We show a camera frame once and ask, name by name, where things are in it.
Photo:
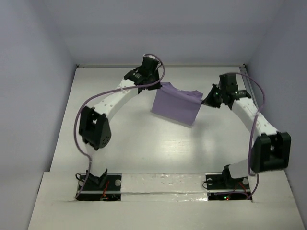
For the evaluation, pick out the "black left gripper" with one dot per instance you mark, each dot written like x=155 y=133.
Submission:
x=153 y=87

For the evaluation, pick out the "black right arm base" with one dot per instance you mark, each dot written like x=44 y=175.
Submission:
x=222 y=187

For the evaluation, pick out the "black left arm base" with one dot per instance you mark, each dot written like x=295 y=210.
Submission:
x=107 y=187

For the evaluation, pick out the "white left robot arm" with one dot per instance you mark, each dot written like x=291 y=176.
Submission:
x=92 y=121

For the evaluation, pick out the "purple t shirt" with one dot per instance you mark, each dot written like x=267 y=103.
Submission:
x=179 y=105

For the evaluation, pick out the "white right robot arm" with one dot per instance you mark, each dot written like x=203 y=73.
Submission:
x=268 y=148

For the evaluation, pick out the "silver tape strip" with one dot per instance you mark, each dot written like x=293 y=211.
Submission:
x=163 y=187

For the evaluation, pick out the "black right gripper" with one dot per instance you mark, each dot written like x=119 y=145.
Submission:
x=213 y=96

